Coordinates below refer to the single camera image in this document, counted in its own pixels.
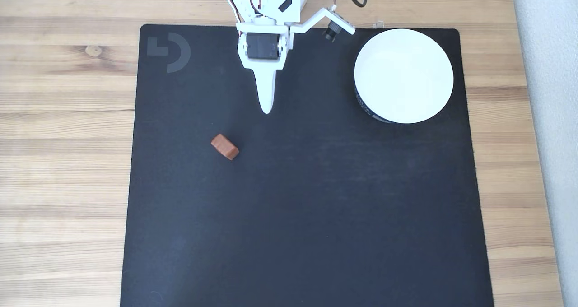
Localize white round plate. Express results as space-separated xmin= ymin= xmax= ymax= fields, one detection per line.
xmin=354 ymin=28 xmax=455 ymax=125

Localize black desk mat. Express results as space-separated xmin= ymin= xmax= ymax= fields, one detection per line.
xmin=120 ymin=24 xmax=495 ymax=307

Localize red-brown brick toy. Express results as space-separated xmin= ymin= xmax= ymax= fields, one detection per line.
xmin=210 ymin=133 xmax=240 ymax=161

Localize red white servo wires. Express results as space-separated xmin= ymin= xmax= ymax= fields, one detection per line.
xmin=217 ymin=0 xmax=244 ymax=27

